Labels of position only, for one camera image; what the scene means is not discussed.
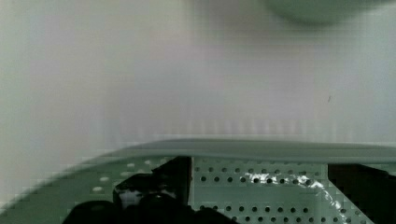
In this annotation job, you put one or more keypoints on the green mug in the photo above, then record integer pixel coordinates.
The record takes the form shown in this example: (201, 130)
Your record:
(323, 12)

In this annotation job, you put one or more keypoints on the green oval strainer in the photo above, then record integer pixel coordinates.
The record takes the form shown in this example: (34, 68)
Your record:
(251, 182)

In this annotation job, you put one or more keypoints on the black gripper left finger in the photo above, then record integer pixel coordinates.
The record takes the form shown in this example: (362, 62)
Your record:
(159, 197)

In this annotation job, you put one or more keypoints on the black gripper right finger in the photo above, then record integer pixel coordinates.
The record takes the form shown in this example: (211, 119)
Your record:
(372, 190)

